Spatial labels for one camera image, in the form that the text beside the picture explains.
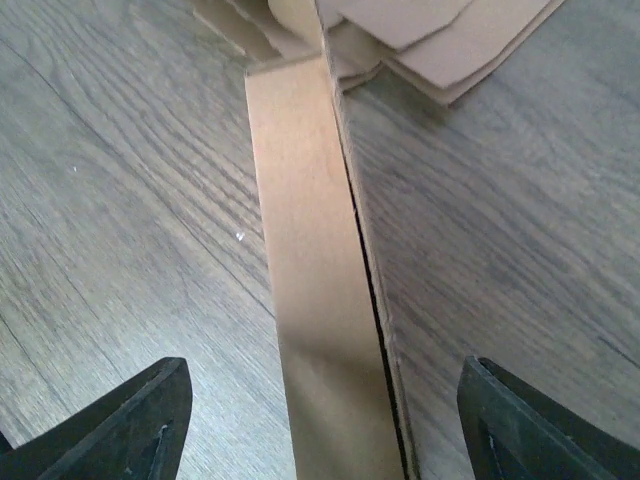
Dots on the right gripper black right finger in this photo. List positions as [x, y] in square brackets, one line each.
[514, 431]

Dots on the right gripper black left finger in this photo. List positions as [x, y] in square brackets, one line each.
[135, 431]

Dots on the brown cardboard paper box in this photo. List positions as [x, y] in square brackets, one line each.
[346, 405]

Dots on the stack of flat cardboard sheets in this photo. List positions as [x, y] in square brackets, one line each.
[443, 48]

